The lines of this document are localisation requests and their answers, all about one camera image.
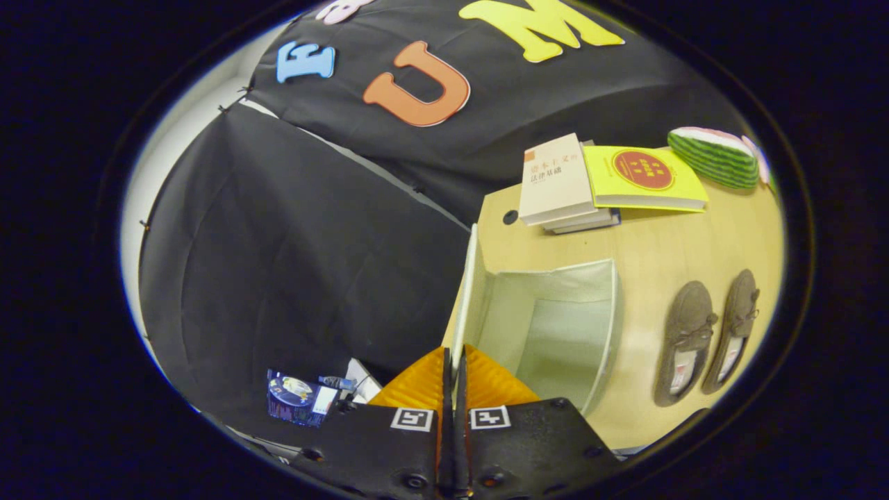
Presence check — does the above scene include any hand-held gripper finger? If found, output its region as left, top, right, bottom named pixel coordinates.
left=288, top=345, right=454, bottom=500
left=454, top=344, right=623, bottom=500

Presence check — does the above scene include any white fabric storage box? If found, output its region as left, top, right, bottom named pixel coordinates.
left=449, top=222, right=624, bottom=417

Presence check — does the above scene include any brown fuzzy slipper shoe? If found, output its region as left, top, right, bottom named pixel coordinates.
left=701, top=269, right=761, bottom=396
left=653, top=280, right=720, bottom=408

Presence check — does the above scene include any white paper sheet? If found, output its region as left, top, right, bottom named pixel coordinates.
left=344, top=358, right=383, bottom=405

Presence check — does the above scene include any blue printed packet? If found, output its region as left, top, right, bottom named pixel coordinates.
left=267, top=369, right=340, bottom=428

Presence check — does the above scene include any grey book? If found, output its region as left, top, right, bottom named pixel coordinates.
left=540, top=207, right=616, bottom=231

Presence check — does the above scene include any dark blue book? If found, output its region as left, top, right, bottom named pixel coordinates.
left=552, top=210, right=622, bottom=235

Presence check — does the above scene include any beige covered book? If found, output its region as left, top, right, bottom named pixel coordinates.
left=518, top=133, right=599, bottom=226

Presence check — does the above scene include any yellow book with red circle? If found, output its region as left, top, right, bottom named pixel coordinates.
left=582, top=144, right=711, bottom=213

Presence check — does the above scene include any watermelon slice plush toy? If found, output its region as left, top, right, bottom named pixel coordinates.
left=667, top=126, right=761, bottom=191

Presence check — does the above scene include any pink and green plush toy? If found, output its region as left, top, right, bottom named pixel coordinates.
left=741, top=135, right=778, bottom=193

